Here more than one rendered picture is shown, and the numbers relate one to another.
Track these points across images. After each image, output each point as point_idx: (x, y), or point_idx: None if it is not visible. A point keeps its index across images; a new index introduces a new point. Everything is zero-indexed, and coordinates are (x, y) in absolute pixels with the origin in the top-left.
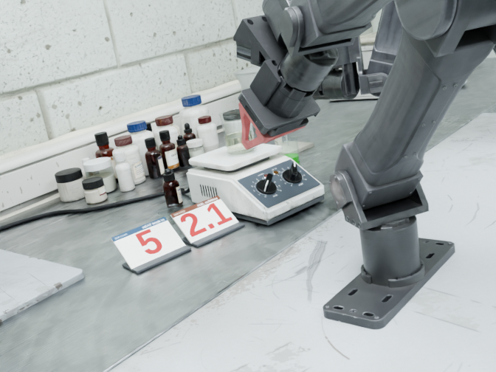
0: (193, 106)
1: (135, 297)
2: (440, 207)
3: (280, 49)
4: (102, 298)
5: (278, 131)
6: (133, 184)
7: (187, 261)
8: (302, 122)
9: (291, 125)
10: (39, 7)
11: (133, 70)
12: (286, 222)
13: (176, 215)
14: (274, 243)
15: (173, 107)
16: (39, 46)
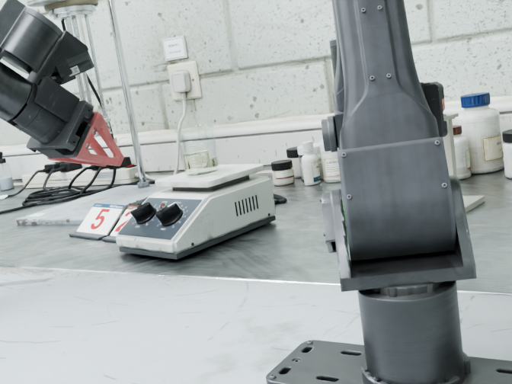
0: (465, 108)
1: (24, 244)
2: (72, 321)
3: (39, 72)
4: (36, 237)
5: (43, 153)
6: (312, 180)
7: (72, 244)
8: (68, 152)
9: (47, 151)
10: None
11: (453, 46)
12: (125, 257)
13: (129, 208)
14: (72, 263)
15: (491, 104)
16: (333, 15)
